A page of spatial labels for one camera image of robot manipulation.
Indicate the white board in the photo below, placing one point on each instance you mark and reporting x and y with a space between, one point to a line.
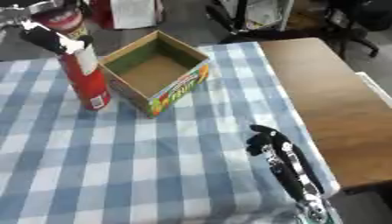
376 89

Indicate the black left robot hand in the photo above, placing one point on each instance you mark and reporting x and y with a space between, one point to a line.
45 39

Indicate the black office chair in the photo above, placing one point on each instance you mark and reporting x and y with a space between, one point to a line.
357 20

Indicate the white panel with print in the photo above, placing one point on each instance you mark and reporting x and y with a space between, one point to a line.
268 13

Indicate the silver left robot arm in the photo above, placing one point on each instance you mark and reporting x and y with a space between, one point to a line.
30 7

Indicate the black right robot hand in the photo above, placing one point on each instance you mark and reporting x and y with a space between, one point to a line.
286 163

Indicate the cardboard box with green inside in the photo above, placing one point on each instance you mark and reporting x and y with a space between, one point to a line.
153 74

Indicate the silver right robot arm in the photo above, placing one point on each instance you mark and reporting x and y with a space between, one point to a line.
316 211

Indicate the red cylindrical bottle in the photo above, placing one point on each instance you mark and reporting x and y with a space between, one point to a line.
89 84

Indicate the red cabinet with white sheet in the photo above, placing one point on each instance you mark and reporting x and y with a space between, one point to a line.
130 13

